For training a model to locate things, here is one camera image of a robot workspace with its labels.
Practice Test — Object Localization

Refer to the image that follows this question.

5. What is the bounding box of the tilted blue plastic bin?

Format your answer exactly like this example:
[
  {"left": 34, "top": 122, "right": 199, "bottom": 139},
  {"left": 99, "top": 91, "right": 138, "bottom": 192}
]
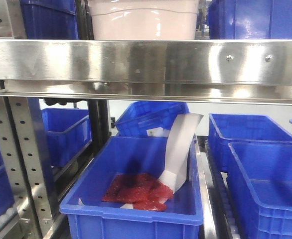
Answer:
[{"left": 115, "top": 101, "right": 189, "bottom": 137}]

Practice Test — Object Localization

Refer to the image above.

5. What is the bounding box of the blue bin right rear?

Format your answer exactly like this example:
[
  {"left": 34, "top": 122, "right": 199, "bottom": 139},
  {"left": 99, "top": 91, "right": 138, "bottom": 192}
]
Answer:
[{"left": 208, "top": 113, "right": 292, "bottom": 172}]

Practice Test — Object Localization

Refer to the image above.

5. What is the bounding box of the blue bin left middle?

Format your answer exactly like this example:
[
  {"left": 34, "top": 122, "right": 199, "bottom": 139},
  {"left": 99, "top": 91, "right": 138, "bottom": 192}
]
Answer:
[{"left": 41, "top": 108, "right": 92, "bottom": 167}]

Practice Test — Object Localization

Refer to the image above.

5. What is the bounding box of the blue bin with contents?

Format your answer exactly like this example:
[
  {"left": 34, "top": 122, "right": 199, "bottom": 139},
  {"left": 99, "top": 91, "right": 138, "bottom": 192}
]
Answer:
[{"left": 60, "top": 136, "right": 203, "bottom": 239}]

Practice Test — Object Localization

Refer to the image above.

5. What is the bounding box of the blue bin upper right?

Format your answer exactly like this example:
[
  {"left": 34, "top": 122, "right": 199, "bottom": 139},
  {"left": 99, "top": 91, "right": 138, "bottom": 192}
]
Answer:
[{"left": 207, "top": 0, "right": 292, "bottom": 39}]

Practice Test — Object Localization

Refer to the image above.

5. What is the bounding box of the blue bin right front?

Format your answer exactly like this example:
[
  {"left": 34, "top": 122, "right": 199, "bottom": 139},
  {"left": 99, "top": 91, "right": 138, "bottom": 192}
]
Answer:
[{"left": 227, "top": 143, "right": 292, "bottom": 239}]

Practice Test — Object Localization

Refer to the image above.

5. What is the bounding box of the blue bin upper left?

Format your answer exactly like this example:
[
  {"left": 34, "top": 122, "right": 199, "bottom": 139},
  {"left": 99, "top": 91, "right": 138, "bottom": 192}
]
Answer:
[{"left": 20, "top": 0, "right": 78, "bottom": 40}]

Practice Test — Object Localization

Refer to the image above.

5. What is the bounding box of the curled white paper sheet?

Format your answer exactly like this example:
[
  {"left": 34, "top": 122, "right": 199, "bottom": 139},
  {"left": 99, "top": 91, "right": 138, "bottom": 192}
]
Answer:
[{"left": 159, "top": 113, "right": 203, "bottom": 193}]

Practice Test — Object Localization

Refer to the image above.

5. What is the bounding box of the red mesh bag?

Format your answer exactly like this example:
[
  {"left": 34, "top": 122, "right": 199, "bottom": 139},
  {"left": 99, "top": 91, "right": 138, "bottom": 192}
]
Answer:
[{"left": 102, "top": 173, "right": 174, "bottom": 212}]

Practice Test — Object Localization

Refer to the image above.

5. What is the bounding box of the perforated steel upright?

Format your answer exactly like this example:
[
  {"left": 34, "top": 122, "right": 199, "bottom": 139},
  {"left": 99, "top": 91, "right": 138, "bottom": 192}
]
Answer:
[{"left": 0, "top": 97, "right": 58, "bottom": 239}]

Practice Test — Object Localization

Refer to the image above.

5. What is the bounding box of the stainless steel shelf rail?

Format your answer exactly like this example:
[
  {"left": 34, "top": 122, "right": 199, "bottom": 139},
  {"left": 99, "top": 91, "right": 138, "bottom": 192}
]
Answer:
[{"left": 0, "top": 39, "right": 292, "bottom": 105}]

